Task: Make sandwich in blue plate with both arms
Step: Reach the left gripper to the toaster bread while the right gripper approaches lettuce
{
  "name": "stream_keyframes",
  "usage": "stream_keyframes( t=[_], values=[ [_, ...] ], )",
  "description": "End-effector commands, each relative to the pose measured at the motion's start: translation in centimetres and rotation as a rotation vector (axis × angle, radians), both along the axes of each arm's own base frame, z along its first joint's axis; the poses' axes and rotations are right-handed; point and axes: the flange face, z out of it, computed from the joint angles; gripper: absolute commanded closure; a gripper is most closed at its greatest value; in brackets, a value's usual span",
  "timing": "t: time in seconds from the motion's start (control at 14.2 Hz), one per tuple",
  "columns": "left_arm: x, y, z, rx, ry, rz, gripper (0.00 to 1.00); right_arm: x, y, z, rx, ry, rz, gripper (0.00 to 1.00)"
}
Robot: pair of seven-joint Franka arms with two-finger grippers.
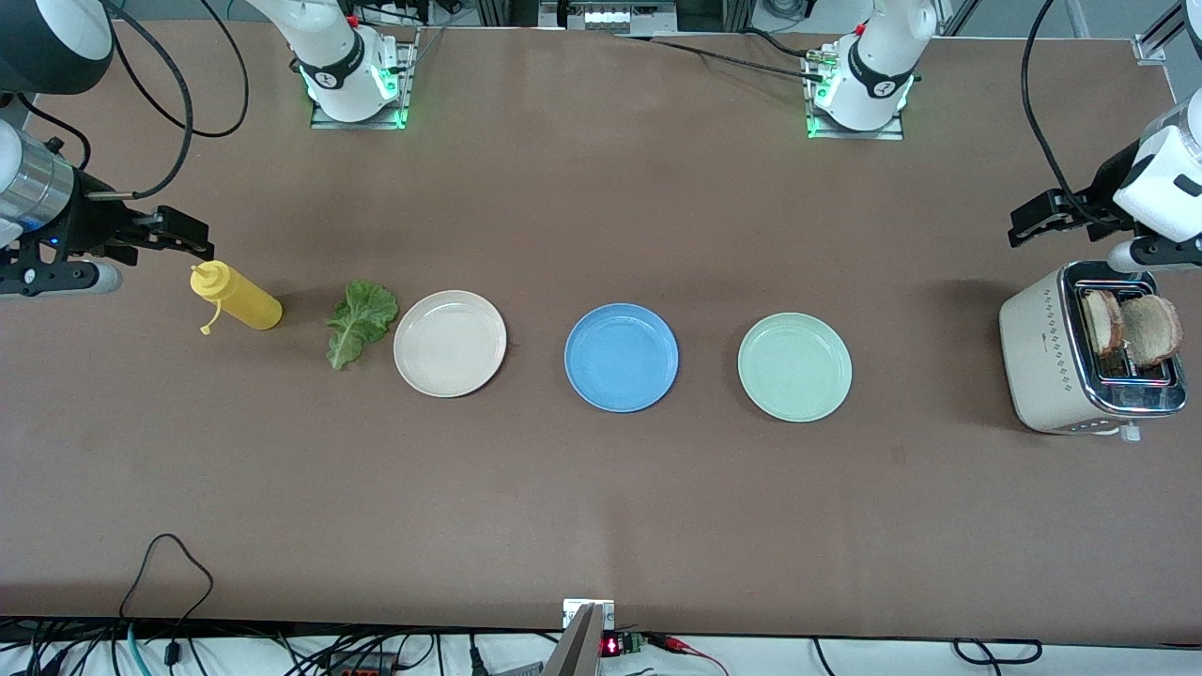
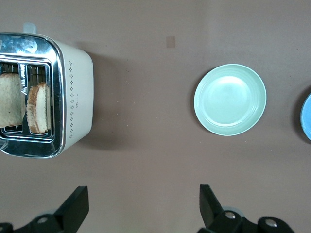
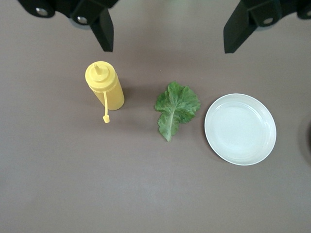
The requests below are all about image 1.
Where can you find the circuit board with red display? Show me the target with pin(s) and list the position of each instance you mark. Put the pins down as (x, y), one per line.
(612, 646)

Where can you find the brown crust bread slice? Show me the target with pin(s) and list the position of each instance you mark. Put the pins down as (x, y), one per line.
(1153, 330)
(1101, 324)

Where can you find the beige chrome toaster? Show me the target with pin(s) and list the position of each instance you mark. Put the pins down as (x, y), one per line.
(1042, 357)

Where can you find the beige round plate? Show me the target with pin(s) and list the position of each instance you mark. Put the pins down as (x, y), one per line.
(451, 344)

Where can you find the light green round plate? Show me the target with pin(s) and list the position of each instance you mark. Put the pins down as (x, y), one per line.
(794, 367)

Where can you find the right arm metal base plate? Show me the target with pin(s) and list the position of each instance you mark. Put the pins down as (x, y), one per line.
(407, 84)

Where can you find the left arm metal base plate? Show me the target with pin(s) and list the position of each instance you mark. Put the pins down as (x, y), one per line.
(845, 134)

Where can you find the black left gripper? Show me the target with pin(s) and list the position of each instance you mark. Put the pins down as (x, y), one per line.
(1101, 191)

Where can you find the aluminium profile corner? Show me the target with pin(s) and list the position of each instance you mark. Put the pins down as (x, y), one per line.
(1150, 45)

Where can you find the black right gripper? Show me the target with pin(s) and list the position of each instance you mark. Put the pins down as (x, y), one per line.
(91, 223)

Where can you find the green lettuce leaf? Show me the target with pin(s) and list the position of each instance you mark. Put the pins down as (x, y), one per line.
(362, 319)

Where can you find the metal rack with lights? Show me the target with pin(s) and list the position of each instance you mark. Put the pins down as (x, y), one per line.
(606, 17)

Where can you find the blue round plate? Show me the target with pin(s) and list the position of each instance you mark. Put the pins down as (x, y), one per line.
(621, 358)

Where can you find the yellow squeeze bottle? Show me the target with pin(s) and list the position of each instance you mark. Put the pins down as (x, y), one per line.
(249, 305)

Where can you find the metal camera pole bracket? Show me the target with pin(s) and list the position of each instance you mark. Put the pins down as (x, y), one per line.
(587, 648)

